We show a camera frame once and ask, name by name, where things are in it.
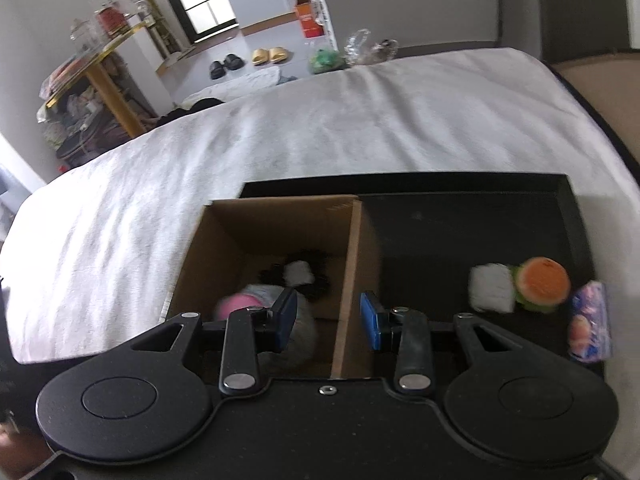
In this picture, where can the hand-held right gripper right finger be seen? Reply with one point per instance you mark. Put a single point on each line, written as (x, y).
(372, 322)

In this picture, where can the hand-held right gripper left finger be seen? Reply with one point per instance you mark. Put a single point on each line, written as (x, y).
(284, 321)

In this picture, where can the pink and grey plush toy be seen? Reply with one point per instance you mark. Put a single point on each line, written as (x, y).
(235, 306)

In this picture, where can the brown cardboard box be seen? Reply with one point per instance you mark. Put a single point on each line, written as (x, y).
(225, 230)

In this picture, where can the black plastic tray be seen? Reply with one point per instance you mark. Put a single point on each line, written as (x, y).
(450, 230)

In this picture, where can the black and white plush toy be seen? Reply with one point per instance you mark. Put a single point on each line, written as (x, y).
(299, 273)

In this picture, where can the hamburger plush toy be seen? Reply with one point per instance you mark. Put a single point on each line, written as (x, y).
(545, 280)

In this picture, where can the white bed cover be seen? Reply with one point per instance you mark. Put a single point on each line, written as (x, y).
(300, 135)

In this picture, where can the dark cloth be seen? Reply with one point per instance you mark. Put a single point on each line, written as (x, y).
(192, 110)

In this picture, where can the white floor mat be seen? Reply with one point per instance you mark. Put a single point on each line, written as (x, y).
(245, 85)

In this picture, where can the black slipper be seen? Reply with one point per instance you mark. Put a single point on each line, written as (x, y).
(217, 69)
(234, 61)

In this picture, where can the green plastic bag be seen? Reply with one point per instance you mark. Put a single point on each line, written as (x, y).
(325, 61)

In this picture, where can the yellow slipper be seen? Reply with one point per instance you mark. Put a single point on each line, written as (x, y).
(260, 56)
(278, 54)

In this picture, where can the clear plastic bag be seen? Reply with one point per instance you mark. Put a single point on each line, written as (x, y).
(367, 47)

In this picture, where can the wooden shelf with glass top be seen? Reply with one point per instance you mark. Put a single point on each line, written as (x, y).
(107, 92)

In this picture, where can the orange cardboard box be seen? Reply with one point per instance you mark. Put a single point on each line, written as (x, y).
(307, 20)

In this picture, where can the dark framed window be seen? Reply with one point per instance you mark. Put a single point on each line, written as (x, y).
(200, 2)

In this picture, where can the red jar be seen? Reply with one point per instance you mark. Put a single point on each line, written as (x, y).
(111, 20)

